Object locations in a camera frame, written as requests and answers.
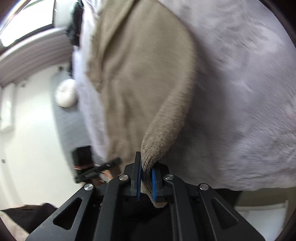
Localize dark clothes pile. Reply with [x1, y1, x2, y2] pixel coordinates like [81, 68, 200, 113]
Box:
[66, 0, 84, 47]

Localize person left hand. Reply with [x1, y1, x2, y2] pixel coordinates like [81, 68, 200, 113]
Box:
[99, 170, 113, 185]

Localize white round cushion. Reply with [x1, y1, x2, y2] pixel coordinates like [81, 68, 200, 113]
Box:
[55, 79, 78, 108]

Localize grey striped window blind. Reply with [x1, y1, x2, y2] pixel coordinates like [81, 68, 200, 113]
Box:
[0, 28, 73, 87]

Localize brown knit sweater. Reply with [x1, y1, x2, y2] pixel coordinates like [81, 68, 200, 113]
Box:
[87, 1, 196, 196]

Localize lavender plush bed blanket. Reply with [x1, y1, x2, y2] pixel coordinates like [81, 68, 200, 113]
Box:
[74, 1, 295, 191]

